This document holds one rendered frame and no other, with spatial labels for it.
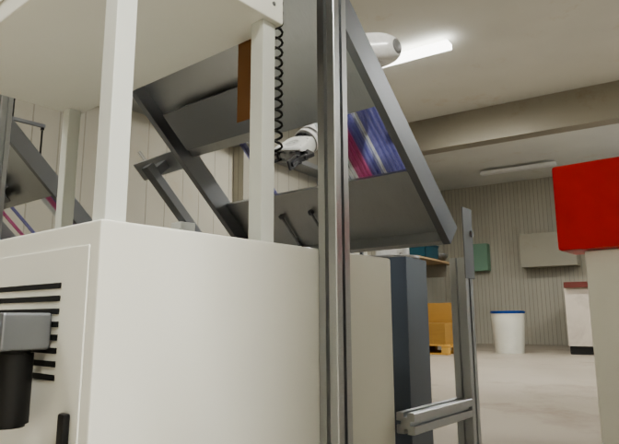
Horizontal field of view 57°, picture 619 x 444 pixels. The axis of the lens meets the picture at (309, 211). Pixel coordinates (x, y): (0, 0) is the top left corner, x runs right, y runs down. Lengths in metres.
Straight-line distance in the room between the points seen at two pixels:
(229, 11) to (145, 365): 0.58
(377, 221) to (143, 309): 0.89
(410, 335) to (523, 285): 9.24
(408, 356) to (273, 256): 1.09
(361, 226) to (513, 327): 6.88
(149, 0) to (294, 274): 0.50
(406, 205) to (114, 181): 0.87
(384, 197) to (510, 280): 9.79
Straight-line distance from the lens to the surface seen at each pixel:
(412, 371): 1.95
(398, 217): 1.49
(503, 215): 11.34
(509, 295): 11.19
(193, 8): 1.01
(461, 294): 1.40
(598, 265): 1.15
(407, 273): 1.94
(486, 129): 7.23
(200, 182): 1.72
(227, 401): 0.84
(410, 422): 1.18
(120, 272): 0.73
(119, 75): 0.79
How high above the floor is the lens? 0.50
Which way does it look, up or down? 10 degrees up
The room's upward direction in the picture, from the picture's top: straight up
